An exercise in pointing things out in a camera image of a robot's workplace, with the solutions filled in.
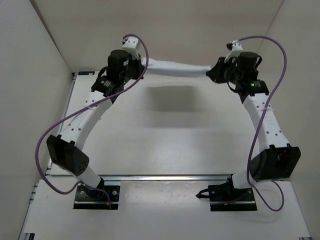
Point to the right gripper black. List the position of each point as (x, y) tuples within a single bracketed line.
[(216, 74)]

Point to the aluminium rail front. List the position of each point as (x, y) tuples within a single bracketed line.
[(166, 177)]

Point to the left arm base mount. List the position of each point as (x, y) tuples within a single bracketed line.
[(88, 199)]

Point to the aluminium frame edge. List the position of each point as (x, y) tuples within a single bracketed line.
[(271, 156), (30, 236)]

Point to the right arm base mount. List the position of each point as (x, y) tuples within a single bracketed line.
[(226, 198)]

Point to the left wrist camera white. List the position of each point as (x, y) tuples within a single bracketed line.
[(130, 45)]

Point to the aluminium frame left edge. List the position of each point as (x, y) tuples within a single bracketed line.
[(30, 236)]

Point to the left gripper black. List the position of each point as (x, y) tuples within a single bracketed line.
[(141, 66)]

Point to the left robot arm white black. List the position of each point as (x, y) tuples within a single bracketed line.
[(65, 150)]

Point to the white skirt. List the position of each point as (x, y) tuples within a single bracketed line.
[(175, 69)]

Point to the aluminium frame right edge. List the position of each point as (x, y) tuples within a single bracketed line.
[(271, 156)]

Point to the left blue label sticker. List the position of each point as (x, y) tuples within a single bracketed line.
[(86, 73)]

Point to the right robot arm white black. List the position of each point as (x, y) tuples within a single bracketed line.
[(252, 61)]

